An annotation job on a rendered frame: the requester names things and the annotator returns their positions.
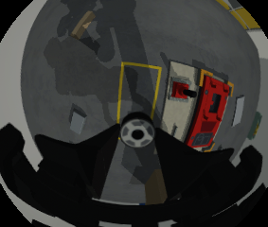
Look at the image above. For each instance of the black tyre with grey hub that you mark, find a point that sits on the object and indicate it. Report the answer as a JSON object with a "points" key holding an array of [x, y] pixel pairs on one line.
{"points": [[137, 139]]}

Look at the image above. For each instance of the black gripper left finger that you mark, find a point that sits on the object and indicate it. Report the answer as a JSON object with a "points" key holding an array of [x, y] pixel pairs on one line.
{"points": [[91, 158]]}

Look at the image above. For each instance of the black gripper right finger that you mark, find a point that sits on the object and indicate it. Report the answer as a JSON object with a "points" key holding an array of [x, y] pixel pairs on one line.
{"points": [[182, 165]]}

